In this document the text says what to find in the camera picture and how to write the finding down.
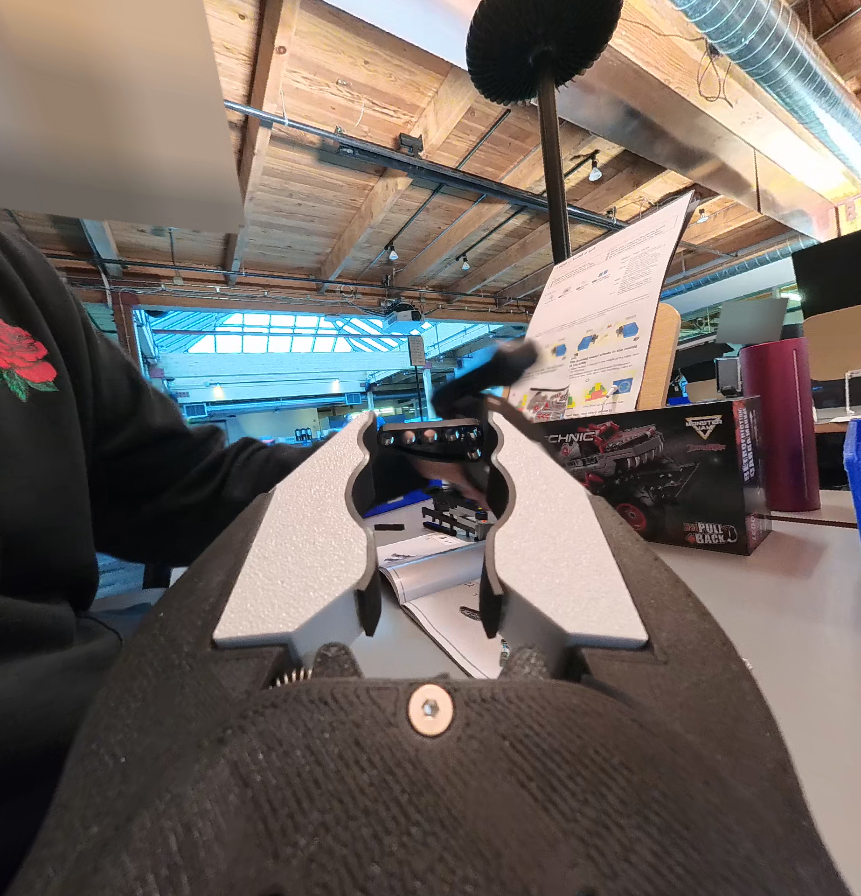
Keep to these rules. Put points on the maroon tumbler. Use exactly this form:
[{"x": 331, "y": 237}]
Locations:
[{"x": 780, "y": 420}]

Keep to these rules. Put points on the grey desk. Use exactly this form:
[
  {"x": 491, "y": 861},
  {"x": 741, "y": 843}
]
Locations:
[{"x": 752, "y": 630}]

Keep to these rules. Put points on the clear bag of toy parts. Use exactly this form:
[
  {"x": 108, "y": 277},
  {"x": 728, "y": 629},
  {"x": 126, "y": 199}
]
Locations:
[{"x": 546, "y": 404}]

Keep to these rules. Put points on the grey toy chassis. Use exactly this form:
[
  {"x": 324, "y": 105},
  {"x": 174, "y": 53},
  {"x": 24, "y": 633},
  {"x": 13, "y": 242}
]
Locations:
[{"x": 451, "y": 521}]

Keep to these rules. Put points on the black square panel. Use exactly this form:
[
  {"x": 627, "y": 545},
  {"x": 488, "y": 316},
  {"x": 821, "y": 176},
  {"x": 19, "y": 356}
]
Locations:
[{"x": 836, "y": 269}]

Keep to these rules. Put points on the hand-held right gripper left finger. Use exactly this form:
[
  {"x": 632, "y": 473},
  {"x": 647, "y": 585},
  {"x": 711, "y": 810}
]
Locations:
[{"x": 297, "y": 553}]

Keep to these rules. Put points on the black floor lamp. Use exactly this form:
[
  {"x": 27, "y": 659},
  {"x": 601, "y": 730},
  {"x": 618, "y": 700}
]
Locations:
[{"x": 542, "y": 42}]

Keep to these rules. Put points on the printed instruction sheet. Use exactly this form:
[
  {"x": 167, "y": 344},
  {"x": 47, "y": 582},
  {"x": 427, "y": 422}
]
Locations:
[{"x": 612, "y": 301}]

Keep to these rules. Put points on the toy building instruction booklet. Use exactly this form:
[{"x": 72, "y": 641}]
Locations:
[{"x": 437, "y": 588}]

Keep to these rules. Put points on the black toy set box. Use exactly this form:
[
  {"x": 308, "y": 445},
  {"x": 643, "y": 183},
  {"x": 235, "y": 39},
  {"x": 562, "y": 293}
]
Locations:
[{"x": 682, "y": 476}]

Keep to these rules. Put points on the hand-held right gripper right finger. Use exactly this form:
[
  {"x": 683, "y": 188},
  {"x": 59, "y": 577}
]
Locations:
[{"x": 570, "y": 560}]

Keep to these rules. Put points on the black curved toy piece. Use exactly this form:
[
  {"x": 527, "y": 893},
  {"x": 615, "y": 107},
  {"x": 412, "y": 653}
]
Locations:
[{"x": 430, "y": 437}]

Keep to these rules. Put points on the plain cardboard stand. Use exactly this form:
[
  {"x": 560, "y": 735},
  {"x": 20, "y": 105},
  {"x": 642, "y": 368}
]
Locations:
[{"x": 843, "y": 350}]

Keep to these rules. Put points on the ceiling projector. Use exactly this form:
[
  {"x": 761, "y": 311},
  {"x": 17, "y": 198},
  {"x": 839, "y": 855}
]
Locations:
[{"x": 404, "y": 316}]

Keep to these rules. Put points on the silver ventilation duct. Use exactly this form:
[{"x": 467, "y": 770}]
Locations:
[{"x": 787, "y": 77}]

